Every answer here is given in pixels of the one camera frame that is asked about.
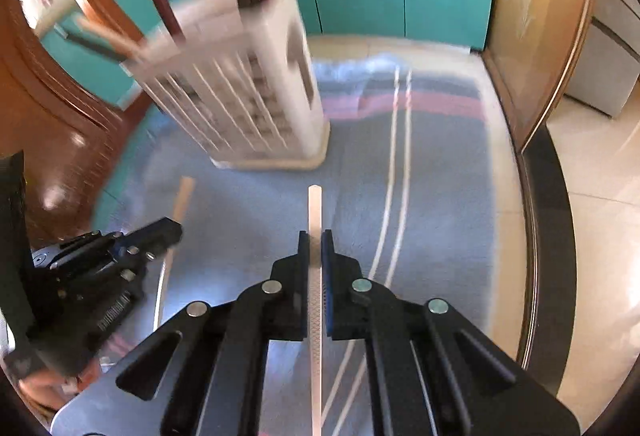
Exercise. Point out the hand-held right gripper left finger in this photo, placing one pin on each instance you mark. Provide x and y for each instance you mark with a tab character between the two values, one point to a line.
302	286

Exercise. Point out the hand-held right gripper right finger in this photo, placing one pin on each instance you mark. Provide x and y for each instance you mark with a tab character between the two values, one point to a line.
328	286

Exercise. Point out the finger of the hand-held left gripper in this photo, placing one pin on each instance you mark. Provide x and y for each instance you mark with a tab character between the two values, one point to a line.
135	263
160	231

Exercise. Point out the white chopstick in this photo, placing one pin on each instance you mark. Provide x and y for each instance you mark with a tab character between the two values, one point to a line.
315	206
182	201

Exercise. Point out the white plastic utensil basket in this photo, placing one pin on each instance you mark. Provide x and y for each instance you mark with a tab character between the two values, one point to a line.
270	41

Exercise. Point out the blue striped cloth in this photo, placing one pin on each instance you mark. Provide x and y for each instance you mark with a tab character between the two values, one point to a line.
425	191

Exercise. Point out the carved wooden chair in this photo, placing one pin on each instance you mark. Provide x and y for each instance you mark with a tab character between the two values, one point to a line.
50	116

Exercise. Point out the wood framed glass door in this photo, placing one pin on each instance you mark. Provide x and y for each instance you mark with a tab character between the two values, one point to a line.
540	41

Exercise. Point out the silver refrigerator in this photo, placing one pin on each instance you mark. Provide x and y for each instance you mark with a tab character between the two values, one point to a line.
610	56

